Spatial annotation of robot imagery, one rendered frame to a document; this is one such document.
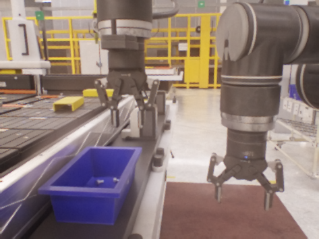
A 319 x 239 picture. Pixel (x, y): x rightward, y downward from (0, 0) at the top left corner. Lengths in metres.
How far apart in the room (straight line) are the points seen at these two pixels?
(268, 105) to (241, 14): 0.16
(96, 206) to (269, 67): 0.40
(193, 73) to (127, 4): 10.29
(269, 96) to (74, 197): 0.40
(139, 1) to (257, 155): 0.35
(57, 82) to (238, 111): 1.28
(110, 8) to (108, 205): 0.36
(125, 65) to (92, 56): 10.08
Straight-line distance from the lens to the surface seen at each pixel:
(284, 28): 0.48
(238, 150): 0.50
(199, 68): 10.73
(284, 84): 4.44
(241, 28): 0.44
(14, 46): 4.13
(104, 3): 0.49
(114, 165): 0.69
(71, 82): 1.56
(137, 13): 0.48
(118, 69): 0.49
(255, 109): 0.46
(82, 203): 0.52
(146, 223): 0.59
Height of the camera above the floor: 1.18
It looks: 11 degrees down
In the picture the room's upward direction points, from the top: straight up
